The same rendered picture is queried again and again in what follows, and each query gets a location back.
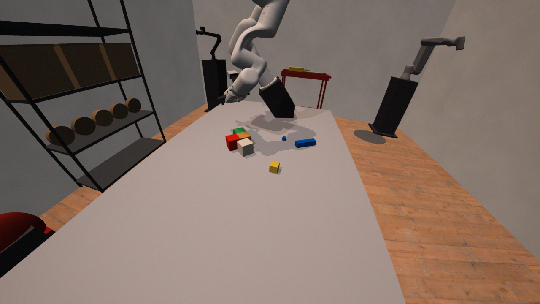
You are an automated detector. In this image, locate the red wooden cube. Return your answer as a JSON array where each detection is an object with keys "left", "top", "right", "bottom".
[{"left": 226, "top": 134, "right": 240, "bottom": 151}]

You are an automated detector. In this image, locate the light wooden cube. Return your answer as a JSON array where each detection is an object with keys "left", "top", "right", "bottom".
[{"left": 237, "top": 138, "right": 254, "bottom": 157}]

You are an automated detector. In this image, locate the orange cube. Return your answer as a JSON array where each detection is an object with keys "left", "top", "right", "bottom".
[{"left": 237, "top": 132, "right": 251, "bottom": 141}]

